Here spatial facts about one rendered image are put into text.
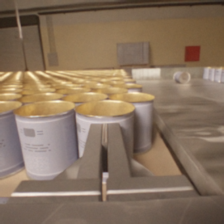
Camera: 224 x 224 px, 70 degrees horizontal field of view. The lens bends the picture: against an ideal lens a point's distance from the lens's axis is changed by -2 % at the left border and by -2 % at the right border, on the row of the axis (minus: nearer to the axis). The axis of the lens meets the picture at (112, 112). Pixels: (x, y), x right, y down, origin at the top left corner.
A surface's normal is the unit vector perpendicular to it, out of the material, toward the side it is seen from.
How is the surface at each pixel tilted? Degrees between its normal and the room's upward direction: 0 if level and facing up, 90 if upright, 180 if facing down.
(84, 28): 90
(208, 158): 0
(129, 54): 92
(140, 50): 90
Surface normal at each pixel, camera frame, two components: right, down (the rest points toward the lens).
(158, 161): -0.01, -0.96
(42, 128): 0.18, 0.28
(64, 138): 0.77, 0.18
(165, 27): -0.04, 0.29
